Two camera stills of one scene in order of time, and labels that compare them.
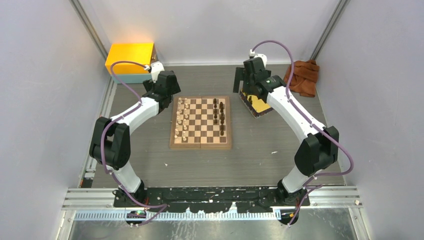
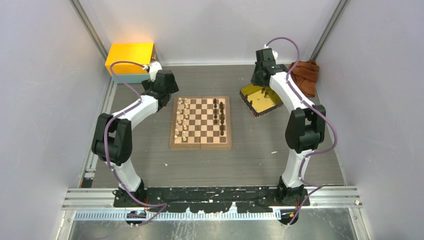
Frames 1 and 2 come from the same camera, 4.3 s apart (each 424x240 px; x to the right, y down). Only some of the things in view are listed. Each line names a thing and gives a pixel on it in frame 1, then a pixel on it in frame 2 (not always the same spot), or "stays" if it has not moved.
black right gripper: x=241 y=75 to x=253 y=80
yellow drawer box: x=144 y=53 stays
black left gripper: x=150 y=85 stays
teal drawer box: x=131 y=78 stays
